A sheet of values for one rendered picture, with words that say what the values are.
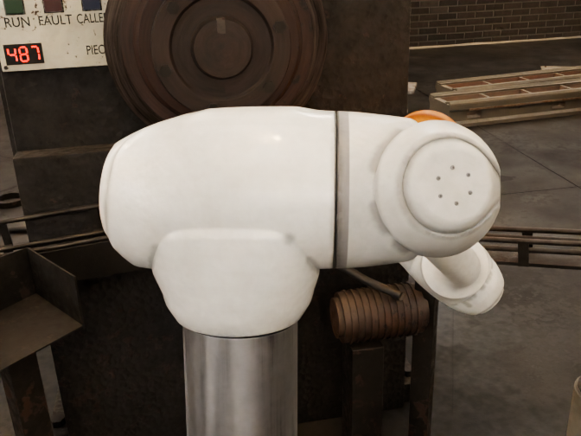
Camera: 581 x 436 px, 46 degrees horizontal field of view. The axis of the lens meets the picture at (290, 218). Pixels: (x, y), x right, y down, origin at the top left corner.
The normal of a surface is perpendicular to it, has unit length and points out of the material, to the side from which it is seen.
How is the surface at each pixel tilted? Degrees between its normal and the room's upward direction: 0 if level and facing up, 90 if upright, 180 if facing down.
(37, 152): 0
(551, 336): 0
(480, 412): 0
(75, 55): 90
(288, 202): 79
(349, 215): 86
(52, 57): 90
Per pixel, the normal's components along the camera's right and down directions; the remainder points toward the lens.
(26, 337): -0.09, -0.89
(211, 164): -0.11, -0.22
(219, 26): 0.18, 0.38
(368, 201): -0.10, 0.17
